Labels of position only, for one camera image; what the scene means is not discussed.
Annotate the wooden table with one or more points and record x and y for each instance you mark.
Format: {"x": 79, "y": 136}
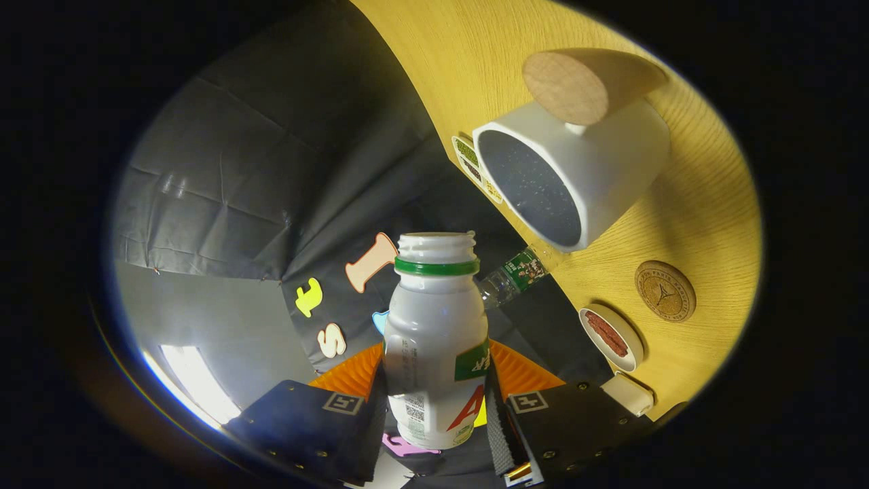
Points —
{"x": 706, "y": 204}

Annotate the cream toaster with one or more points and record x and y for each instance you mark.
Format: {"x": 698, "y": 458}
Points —
{"x": 628, "y": 395}

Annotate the bright ceiling light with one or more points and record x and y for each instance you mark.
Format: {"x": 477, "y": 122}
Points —
{"x": 197, "y": 384}

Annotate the black backdrop cloth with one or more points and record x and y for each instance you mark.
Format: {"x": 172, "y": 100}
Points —
{"x": 271, "y": 176}

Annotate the white juice bottle green label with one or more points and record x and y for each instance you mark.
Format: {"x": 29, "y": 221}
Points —
{"x": 434, "y": 326}

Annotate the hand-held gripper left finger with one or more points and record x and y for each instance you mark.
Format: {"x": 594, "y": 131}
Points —
{"x": 299, "y": 424}

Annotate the beige round plate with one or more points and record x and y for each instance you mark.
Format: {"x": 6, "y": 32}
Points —
{"x": 628, "y": 333}

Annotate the clear plastic water bottle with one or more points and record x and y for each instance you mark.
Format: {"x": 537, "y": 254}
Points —
{"x": 523, "y": 270}

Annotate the red meat strip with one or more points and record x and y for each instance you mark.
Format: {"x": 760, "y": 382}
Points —
{"x": 606, "y": 334}

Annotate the white divided bean tray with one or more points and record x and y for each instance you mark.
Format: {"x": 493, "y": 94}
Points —
{"x": 467, "y": 153}

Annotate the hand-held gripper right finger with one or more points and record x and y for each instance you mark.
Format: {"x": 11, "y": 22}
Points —
{"x": 577, "y": 424}

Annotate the round wooden coaster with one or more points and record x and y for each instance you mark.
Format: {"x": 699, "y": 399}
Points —
{"x": 665, "y": 291}

